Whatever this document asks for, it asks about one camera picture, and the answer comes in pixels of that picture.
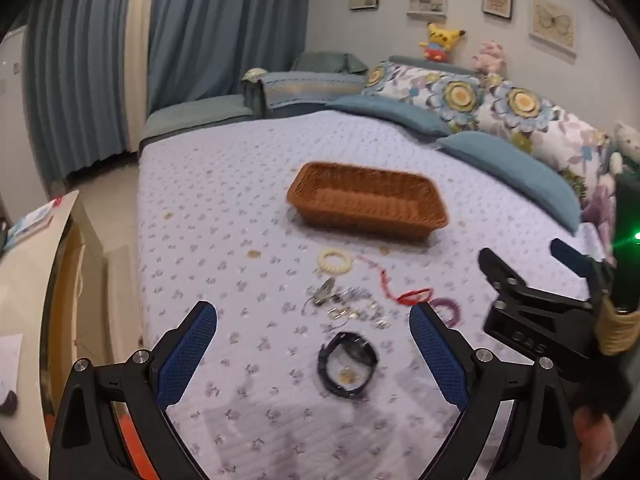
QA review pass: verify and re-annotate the purple spiral hair tie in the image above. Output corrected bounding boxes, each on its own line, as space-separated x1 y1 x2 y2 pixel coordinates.
430 297 461 327

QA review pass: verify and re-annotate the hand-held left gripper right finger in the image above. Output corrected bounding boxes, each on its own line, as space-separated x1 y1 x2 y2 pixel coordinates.
409 301 593 480

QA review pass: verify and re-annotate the grey cushion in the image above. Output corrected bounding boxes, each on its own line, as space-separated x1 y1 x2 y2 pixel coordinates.
290 51 370 77

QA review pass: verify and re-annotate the white stuffed toy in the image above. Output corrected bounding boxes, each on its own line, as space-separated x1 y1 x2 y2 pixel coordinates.
612 120 640 173

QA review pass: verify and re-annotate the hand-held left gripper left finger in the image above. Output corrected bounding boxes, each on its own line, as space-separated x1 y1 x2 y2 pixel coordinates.
47 300 218 480

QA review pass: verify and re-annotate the silver hair clip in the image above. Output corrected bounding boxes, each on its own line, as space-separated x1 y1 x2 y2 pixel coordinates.
302 277 337 312

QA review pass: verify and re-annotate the silver chain bracelet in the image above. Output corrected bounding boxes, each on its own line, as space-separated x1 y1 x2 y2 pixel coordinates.
327 287 391 331

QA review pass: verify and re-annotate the grey-blue sofa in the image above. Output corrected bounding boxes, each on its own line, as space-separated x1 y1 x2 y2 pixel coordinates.
139 50 371 153

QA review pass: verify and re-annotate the red string bracelet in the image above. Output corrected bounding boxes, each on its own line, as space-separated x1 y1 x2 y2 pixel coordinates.
356 254 432 307

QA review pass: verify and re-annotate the blue pillow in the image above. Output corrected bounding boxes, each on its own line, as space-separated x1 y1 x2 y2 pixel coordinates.
325 95 453 138
437 131 583 233

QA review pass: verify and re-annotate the cream spiral bracelet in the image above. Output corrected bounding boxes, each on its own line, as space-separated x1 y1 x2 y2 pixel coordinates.
316 247 353 276

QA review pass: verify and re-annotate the brown wicker basket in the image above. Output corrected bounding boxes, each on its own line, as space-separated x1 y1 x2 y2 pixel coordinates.
286 161 450 241

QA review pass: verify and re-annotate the black wrist watch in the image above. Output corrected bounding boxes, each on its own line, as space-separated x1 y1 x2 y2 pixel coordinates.
317 331 379 401

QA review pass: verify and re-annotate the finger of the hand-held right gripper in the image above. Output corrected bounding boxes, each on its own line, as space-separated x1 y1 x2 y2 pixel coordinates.
477 247 596 314
550 237 614 286

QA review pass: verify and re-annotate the pink plush toy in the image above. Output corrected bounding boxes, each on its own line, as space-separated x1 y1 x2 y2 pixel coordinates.
472 41 507 75

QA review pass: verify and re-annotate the small framed butterfly picture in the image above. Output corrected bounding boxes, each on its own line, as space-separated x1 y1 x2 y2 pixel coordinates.
481 0 514 20

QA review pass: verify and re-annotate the blue folded throw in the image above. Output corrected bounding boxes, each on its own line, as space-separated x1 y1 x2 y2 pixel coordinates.
242 67 366 111

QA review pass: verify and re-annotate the yellow plush toy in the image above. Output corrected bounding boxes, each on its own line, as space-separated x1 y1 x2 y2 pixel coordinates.
419 22 467 63

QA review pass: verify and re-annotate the person's right hand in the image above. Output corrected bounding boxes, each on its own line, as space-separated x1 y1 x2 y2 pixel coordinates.
572 405 631 480

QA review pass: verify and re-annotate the large framed butterfly picture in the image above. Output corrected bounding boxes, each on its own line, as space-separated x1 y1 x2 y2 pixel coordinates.
529 0 577 56

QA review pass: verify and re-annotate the blue curtain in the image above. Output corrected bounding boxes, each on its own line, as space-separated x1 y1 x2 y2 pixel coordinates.
22 0 137 186
147 0 313 117

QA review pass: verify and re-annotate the white cabinet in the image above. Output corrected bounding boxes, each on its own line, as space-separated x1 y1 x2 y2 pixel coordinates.
0 25 49 221

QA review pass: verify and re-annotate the floral pillow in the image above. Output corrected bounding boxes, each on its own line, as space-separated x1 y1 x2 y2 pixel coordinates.
475 74 613 198
361 60 488 113

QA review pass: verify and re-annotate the book with red edge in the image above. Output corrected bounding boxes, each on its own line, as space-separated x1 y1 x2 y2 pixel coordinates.
5 197 63 252

